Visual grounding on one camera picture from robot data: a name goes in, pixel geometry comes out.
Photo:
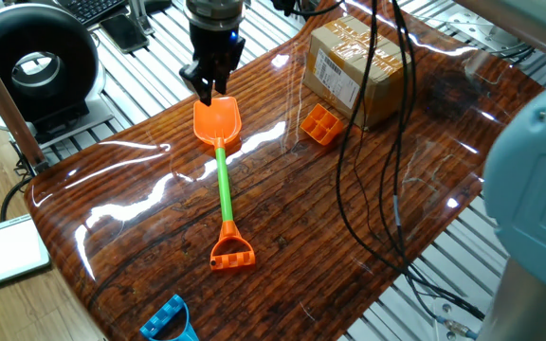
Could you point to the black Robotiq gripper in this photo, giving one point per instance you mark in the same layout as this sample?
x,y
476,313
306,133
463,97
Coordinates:
x,y
216,47

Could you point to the orange toy shovel green shaft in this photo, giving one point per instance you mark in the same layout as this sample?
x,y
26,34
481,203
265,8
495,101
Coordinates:
x,y
224,189

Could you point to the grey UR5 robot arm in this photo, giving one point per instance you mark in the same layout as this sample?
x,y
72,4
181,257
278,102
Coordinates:
x,y
533,189

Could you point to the grey metal stand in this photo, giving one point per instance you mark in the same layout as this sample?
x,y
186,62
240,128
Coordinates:
x,y
139,16

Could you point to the black smartphone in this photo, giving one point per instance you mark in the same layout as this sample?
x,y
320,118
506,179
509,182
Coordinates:
x,y
123,33

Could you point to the orange grid toy block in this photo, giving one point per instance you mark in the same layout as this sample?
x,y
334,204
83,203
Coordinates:
x,y
321,124

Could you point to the black keyboard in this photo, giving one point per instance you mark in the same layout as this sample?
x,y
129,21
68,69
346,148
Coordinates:
x,y
93,9

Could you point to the taped cardboard box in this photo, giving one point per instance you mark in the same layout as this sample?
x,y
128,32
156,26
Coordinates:
x,y
349,52

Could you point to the wood-grain table mat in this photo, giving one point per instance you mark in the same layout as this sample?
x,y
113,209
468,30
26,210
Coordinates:
x,y
278,227

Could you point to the brown wooden pole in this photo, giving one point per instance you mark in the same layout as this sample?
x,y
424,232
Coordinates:
x,y
3,102

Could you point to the blue toy tool yellow shaft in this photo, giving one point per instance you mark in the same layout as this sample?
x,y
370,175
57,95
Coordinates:
x,y
166,315

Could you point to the white tablet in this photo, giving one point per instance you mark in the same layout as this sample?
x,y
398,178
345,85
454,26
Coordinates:
x,y
3,251

